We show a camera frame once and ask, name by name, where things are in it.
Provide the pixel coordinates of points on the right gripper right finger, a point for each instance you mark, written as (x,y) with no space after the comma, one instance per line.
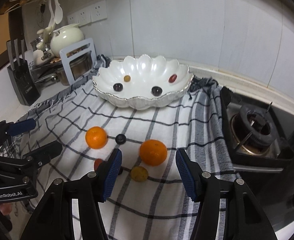
(244,217)

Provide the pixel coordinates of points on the black knife block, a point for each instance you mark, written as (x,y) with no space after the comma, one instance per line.
(19,74)

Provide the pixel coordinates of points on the white hanging ladle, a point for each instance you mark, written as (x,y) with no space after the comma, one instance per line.
(51,25)

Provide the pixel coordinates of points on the dark plum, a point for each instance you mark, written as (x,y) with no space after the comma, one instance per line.
(118,87)
(156,91)

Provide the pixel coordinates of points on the red grape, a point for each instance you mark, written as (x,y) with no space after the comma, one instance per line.
(172,78)
(97,163)

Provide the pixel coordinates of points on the cream ceramic pot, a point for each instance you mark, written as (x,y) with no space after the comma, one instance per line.
(65,36)

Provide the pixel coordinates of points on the white wall socket panel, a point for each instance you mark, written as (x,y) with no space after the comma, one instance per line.
(90,14)

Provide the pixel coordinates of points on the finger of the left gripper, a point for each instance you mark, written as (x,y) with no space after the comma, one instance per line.
(41,156)
(21,127)

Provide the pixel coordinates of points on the person left hand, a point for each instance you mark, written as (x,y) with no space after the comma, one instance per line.
(5,208)

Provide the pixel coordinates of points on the steel pot under rack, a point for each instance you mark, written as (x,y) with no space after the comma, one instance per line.
(78,67)

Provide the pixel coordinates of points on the dark plum front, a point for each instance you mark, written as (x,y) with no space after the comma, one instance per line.
(118,87)

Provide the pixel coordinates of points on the checkered grey white cloth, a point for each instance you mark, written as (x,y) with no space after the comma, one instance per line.
(157,208)

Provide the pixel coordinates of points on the tan longan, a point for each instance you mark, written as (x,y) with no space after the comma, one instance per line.
(139,174)
(127,78)

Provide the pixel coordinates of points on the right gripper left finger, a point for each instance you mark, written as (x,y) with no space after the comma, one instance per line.
(53,218)

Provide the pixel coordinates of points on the white hanging spoon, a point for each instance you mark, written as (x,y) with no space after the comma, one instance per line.
(58,14)

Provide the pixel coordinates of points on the black scissors hanging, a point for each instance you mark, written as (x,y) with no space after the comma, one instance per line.
(39,14)

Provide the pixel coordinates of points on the steel lidded pot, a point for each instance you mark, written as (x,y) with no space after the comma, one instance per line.
(41,50)

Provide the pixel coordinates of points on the orange mandarin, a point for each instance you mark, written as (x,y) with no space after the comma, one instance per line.
(153,152)
(96,137)

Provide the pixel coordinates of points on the white scalloped fruit bowl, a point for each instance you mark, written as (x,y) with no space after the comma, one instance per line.
(145,73)

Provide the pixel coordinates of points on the dark blueberry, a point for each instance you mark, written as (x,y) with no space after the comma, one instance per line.
(120,139)
(120,171)

